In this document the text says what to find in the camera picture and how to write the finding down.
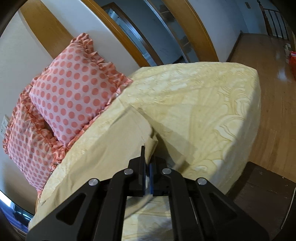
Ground wooden door frame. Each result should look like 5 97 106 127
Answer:
20 1 218 73

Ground dark wooden chair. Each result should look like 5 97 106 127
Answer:
257 1 290 41

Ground pink polka dot pillow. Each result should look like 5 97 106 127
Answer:
29 33 132 148

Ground beige khaki pants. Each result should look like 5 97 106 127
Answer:
36 101 160 209

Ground white wall socket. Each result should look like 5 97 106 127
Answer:
0 115 9 137

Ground red box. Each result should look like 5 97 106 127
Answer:
288 51 296 80

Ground yellow patterned bed cover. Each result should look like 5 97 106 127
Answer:
28 61 263 241

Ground dark wooden stool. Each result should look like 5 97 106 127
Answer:
226 162 295 239

